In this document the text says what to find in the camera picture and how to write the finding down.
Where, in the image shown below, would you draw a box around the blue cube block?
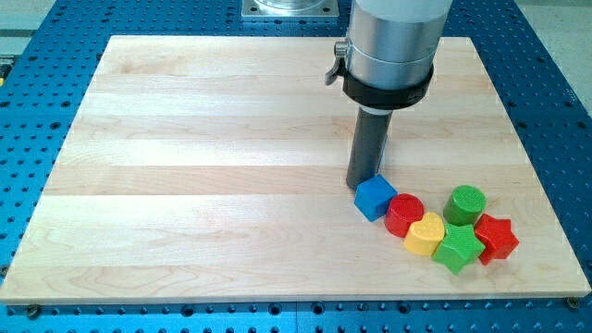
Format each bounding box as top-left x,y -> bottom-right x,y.
354,175 -> 398,222

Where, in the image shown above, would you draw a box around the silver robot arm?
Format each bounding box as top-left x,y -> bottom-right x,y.
325,0 -> 452,115

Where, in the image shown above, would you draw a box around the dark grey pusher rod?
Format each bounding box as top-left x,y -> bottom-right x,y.
346,107 -> 392,191

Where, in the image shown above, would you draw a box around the light wooden board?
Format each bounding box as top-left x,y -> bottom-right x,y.
1,36 -> 590,305

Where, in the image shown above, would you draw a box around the red cylinder block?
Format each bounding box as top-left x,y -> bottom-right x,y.
385,193 -> 425,238

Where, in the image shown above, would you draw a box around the yellow heart block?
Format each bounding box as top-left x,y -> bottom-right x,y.
403,212 -> 445,256

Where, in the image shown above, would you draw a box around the green cylinder block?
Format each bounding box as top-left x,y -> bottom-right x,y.
443,185 -> 487,226

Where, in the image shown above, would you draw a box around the green star block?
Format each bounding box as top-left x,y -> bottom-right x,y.
432,223 -> 486,275

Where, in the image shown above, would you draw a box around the red star block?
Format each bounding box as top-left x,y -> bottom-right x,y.
475,214 -> 520,265

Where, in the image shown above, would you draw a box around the blue perforated metal table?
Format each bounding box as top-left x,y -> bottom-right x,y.
1,0 -> 591,332

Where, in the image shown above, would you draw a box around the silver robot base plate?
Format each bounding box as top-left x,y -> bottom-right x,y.
241,0 -> 339,19

